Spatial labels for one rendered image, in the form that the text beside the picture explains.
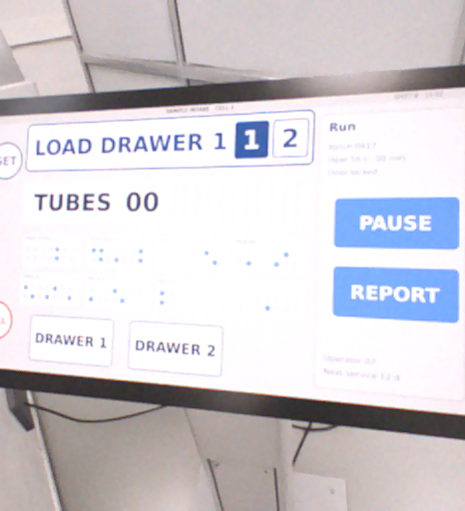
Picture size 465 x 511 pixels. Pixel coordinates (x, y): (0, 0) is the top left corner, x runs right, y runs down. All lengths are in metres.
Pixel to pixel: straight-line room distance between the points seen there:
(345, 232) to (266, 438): 0.39
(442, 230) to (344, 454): 1.15
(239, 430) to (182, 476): 0.81
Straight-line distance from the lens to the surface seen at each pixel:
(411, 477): 1.44
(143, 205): 0.38
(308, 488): 1.34
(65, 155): 0.44
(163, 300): 0.37
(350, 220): 0.35
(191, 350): 0.36
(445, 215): 0.36
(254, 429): 0.62
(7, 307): 0.46
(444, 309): 0.36
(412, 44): 0.97
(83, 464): 1.56
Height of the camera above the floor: 1.28
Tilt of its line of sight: 36 degrees down
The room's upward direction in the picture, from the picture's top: 7 degrees counter-clockwise
